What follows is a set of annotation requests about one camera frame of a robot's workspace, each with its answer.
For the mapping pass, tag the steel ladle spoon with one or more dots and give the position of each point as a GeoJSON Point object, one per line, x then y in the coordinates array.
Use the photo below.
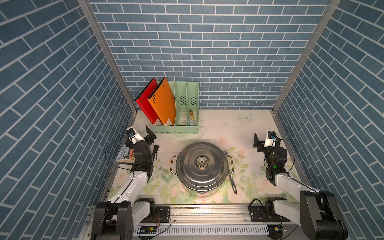
{"type": "Point", "coordinates": [231, 171]}

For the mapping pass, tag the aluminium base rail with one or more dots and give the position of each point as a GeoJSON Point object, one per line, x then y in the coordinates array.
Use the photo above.
{"type": "Point", "coordinates": [212, 220]}

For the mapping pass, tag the stainless steel pot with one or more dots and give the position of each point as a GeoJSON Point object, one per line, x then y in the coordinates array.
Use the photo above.
{"type": "Point", "coordinates": [204, 187]}

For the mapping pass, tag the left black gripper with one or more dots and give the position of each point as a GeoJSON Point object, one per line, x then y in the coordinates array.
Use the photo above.
{"type": "Point", "coordinates": [149, 140]}

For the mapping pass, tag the steel pot lid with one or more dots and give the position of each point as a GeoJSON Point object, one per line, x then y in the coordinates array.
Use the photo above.
{"type": "Point", "coordinates": [202, 162]}

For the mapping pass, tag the orange folder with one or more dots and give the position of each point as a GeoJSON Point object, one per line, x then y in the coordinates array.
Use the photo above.
{"type": "Point", "coordinates": [162, 101]}

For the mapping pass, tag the red folder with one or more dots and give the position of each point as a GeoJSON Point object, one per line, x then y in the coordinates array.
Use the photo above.
{"type": "Point", "coordinates": [146, 107]}

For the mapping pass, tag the floral table mat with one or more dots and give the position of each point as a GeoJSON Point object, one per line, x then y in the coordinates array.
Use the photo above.
{"type": "Point", "coordinates": [232, 131]}

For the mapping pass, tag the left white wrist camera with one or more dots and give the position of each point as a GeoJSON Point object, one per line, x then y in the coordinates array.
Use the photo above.
{"type": "Point", "coordinates": [132, 137]}

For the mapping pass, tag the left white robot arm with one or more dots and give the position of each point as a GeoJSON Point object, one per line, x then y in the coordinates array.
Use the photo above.
{"type": "Point", "coordinates": [126, 192]}

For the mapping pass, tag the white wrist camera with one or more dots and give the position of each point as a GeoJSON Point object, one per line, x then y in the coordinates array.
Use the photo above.
{"type": "Point", "coordinates": [270, 139]}
{"type": "Point", "coordinates": [132, 137]}

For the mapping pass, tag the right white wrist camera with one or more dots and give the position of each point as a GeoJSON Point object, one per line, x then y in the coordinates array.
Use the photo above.
{"type": "Point", "coordinates": [270, 139]}

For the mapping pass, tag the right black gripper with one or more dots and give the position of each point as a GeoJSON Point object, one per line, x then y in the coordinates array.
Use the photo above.
{"type": "Point", "coordinates": [256, 142]}

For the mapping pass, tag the green file organizer rack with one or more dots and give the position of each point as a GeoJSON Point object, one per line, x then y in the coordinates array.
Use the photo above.
{"type": "Point", "coordinates": [186, 97]}

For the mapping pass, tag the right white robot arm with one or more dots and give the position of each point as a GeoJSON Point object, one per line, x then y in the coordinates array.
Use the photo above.
{"type": "Point", "coordinates": [316, 212]}

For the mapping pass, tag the colourful paperback book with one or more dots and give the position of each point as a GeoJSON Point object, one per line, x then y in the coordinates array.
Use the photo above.
{"type": "Point", "coordinates": [126, 155]}

